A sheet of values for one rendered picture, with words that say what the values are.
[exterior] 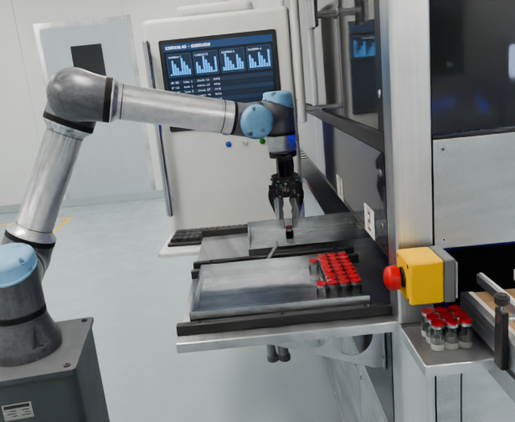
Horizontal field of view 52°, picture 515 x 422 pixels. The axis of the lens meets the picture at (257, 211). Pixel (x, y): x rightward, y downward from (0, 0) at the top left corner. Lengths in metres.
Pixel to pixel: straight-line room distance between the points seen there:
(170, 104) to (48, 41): 5.67
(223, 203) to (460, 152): 1.15
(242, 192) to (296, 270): 0.71
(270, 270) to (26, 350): 0.56
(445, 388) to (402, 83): 0.56
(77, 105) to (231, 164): 0.85
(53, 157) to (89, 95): 0.22
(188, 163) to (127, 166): 4.75
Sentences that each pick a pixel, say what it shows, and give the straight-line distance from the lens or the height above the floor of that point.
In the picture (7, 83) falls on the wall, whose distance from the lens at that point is 6.98.
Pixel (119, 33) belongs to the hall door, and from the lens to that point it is 6.57.
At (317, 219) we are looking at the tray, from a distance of 1.58.
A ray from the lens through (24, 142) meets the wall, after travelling 6.97.
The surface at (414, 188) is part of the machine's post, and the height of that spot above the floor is 1.13.
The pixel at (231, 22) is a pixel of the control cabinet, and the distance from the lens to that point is 1.87.
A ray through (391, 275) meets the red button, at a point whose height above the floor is 1.01.
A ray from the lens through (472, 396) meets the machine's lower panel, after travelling 1.11.
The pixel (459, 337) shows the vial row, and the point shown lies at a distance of 0.92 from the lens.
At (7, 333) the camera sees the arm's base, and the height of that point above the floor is 0.86.
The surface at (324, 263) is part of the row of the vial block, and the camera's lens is 1.15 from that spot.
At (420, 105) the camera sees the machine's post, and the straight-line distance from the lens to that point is 0.89.
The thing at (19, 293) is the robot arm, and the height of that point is 0.94.
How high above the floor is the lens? 1.33
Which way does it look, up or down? 14 degrees down
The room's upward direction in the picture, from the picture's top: 6 degrees counter-clockwise
